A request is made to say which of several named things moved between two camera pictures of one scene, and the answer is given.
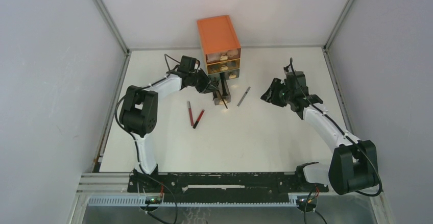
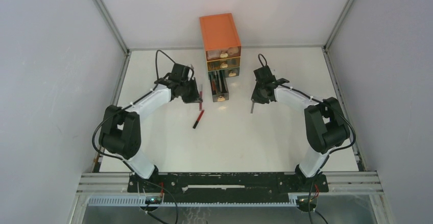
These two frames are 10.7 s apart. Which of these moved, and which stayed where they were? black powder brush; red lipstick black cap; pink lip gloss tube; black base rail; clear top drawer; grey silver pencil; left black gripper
Moved: clear top drawer; pink lip gloss tube; grey silver pencil; left black gripper
Stayed: red lipstick black cap; black base rail; black powder brush
